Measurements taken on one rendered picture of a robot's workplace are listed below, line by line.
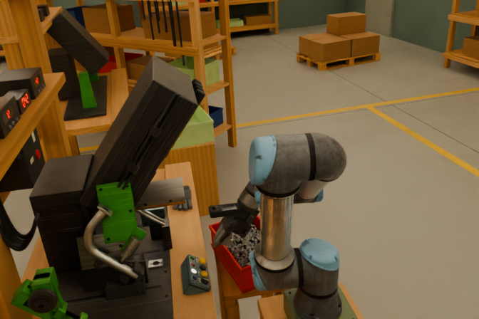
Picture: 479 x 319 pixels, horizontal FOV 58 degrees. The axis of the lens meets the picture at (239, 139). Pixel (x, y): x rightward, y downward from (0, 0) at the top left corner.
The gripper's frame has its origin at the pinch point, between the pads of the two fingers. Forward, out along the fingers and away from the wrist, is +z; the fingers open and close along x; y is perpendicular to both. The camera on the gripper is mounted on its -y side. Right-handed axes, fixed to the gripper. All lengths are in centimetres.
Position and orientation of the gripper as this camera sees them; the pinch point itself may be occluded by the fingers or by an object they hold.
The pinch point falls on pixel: (214, 243)
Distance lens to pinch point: 162.6
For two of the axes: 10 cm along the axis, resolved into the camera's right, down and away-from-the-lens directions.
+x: -1.8, -4.0, 9.0
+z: -5.2, 8.2, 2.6
